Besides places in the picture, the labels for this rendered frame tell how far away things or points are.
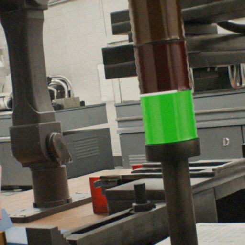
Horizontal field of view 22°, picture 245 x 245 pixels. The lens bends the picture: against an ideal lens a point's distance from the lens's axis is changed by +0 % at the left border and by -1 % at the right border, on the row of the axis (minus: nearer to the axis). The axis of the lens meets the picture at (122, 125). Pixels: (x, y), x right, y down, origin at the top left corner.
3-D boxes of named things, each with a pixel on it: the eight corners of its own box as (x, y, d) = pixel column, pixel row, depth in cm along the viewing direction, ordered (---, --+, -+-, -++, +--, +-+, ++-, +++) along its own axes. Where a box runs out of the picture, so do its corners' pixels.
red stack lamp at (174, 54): (159, 91, 49) (153, 48, 49) (202, 86, 46) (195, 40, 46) (128, 95, 46) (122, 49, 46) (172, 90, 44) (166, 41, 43)
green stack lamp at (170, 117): (164, 137, 49) (159, 94, 49) (207, 134, 47) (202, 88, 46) (134, 144, 46) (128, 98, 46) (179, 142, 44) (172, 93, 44)
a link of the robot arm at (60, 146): (50, 133, 107) (71, 129, 112) (11, 137, 112) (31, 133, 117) (56, 171, 107) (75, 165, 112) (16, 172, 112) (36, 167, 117)
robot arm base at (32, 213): (99, 155, 119) (71, 156, 123) (18, 174, 103) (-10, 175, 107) (105, 197, 119) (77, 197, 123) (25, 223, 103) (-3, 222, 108)
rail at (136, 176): (126, 193, 79) (123, 173, 79) (220, 193, 71) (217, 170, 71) (123, 194, 79) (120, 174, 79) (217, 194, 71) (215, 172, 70)
